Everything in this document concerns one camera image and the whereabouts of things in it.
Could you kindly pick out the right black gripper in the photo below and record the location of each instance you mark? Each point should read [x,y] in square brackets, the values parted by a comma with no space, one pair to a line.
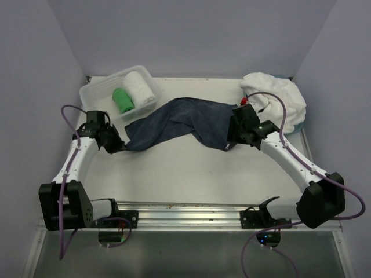
[233,133]

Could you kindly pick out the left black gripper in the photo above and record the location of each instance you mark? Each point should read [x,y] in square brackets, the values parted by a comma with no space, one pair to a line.
[119,144]

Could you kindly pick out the dark blue towel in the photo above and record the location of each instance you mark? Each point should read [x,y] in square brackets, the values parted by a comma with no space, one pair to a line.
[207,121]

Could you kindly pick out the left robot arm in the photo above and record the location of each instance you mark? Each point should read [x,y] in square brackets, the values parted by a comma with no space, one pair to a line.
[64,201]

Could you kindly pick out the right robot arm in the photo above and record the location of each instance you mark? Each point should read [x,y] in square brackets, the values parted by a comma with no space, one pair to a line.
[322,197]

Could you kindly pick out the white towel pile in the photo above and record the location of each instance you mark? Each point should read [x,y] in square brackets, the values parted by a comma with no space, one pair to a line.
[260,88]

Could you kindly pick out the green rolled towel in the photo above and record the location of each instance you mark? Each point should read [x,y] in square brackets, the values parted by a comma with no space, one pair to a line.
[122,100]

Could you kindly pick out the white plastic basket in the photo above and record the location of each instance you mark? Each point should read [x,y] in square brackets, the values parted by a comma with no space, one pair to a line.
[97,95]

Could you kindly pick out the white rolled towel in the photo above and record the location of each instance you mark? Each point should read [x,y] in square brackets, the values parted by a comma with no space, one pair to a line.
[138,89]

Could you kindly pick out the teal plastic basin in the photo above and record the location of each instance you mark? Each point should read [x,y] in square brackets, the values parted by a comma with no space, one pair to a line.
[294,102]

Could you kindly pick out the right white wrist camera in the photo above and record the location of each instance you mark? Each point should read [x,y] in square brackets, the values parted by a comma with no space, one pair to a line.
[245,101]

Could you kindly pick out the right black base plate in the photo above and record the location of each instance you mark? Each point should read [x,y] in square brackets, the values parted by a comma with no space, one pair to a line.
[252,218]

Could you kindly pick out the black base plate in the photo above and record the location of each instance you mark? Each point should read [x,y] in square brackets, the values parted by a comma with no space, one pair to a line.
[252,218]
[123,219]

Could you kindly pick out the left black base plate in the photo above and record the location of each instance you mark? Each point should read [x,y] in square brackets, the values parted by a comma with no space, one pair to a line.
[123,219]

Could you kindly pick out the aluminium mounting rail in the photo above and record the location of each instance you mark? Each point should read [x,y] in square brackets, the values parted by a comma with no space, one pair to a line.
[185,217]

